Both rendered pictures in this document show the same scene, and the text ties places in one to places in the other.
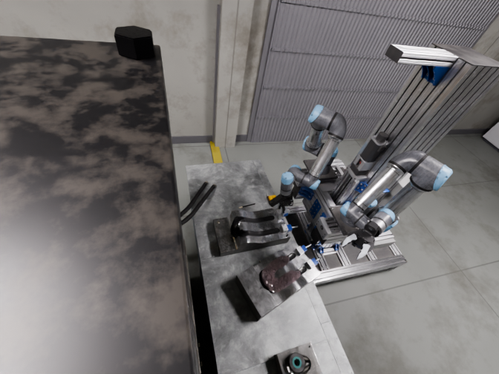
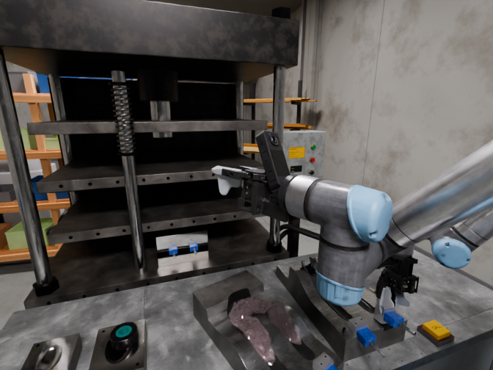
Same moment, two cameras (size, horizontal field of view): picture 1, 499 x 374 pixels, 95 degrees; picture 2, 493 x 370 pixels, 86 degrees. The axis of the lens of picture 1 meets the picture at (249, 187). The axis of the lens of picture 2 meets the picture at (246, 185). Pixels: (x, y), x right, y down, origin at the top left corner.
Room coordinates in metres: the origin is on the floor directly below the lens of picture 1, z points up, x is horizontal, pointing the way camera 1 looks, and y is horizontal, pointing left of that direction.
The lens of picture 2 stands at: (0.63, -1.07, 1.58)
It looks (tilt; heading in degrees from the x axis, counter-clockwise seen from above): 15 degrees down; 97
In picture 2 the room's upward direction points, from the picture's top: straight up
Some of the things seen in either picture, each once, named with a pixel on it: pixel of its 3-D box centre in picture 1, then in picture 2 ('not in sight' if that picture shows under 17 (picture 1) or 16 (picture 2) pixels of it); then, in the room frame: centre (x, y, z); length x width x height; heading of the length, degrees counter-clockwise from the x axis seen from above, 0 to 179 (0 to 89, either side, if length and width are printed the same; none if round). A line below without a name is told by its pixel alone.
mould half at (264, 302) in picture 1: (279, 276); (258, 329); (0.58, -0.32, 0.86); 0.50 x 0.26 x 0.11; 133
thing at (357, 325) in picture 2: (289, 228); (368, 339); (0.93, -0.35, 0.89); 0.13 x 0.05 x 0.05; 116
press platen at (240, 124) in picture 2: not in sight; (161, 124); (-0.08, 0.50, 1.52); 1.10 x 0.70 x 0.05; 26
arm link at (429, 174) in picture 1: (402, 199); not in sight; (0.94, -0.84, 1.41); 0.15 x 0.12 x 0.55; 50
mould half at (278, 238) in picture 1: (251, 228); (330, 289); (0.87, -0.08, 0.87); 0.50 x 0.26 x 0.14; 116
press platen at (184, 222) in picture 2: not in sight; (167, 202); (-0.08, 0.49, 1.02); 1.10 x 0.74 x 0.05; 26
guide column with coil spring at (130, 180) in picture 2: not in sight; (134, 214); (-0.06, 0.07, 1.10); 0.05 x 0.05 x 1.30
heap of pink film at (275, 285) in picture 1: (281, 272); (261, 318); (0.59, -0.31, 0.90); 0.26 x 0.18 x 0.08; 133
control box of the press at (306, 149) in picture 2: not in sight; (293, 238); (0.75, 0.64, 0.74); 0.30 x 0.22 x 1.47; 26
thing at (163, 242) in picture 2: not in sight; (178, 230); (0.03, 0.40, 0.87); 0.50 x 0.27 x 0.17; 116
